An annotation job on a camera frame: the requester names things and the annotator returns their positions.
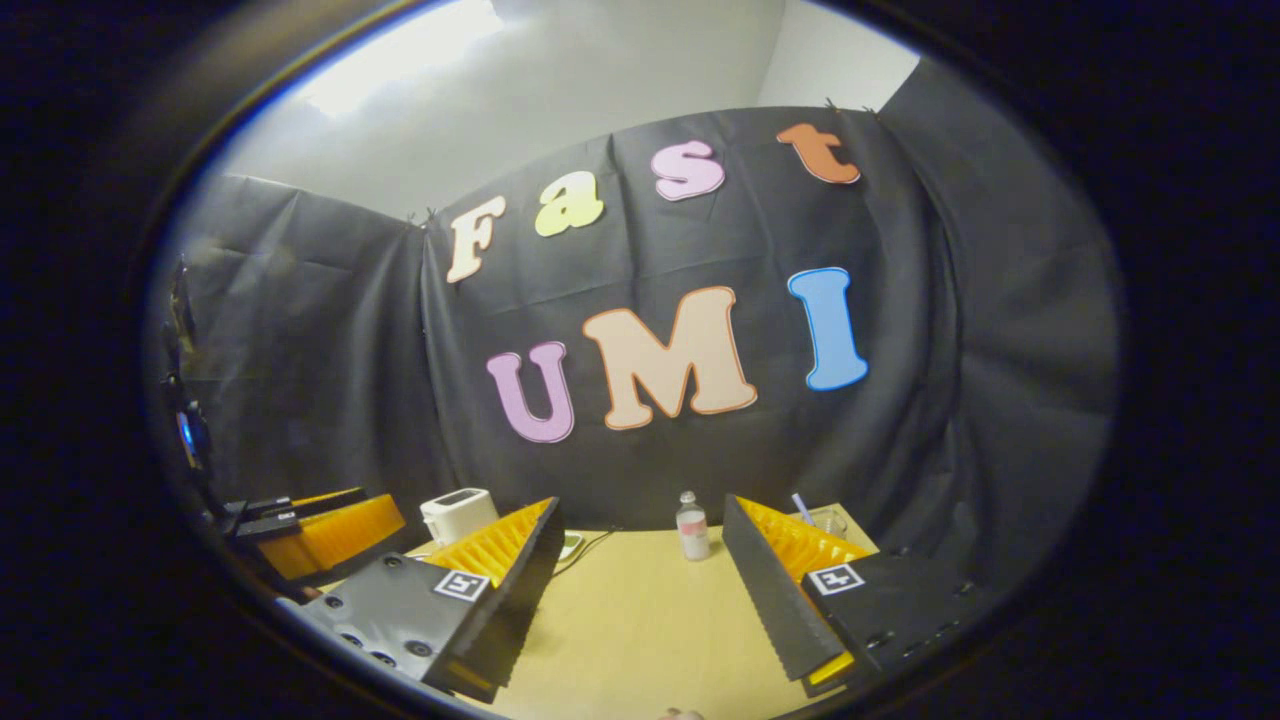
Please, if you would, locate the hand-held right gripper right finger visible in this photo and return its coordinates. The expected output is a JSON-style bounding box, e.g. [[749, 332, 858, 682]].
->
[[722, 493, 986, 699]]

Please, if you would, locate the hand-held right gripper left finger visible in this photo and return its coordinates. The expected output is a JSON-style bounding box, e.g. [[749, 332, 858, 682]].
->
[[275, 497, 566, 704]]

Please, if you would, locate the clear bottle with pink label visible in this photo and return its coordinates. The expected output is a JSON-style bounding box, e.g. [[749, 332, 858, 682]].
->
[[676, 491, 712, 562]]

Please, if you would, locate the white toaster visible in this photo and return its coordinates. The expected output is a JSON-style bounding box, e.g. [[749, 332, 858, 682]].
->
[[420, 488, 500, 547]]

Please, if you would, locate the black backdrop cloth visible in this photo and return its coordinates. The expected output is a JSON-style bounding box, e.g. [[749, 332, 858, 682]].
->
[[150, 55, 1121, 601]]

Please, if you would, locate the black power cable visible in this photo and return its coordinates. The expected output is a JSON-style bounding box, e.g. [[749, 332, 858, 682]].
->
[[553, 530, 616, 576]]

